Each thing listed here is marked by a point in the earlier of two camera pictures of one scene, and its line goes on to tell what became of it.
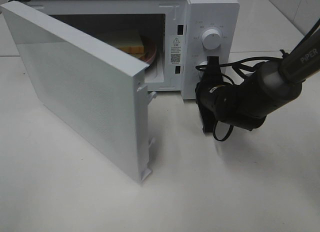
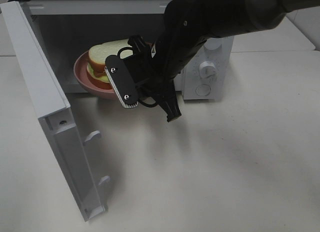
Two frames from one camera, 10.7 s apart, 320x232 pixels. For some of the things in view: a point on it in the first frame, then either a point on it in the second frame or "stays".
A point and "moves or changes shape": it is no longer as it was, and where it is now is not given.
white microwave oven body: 168,34 stays
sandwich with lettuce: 127,39 to 96,70
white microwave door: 101,95 to 54,112
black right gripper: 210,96 to 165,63
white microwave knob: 211,39 stays
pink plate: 150,50 moves or changes shape
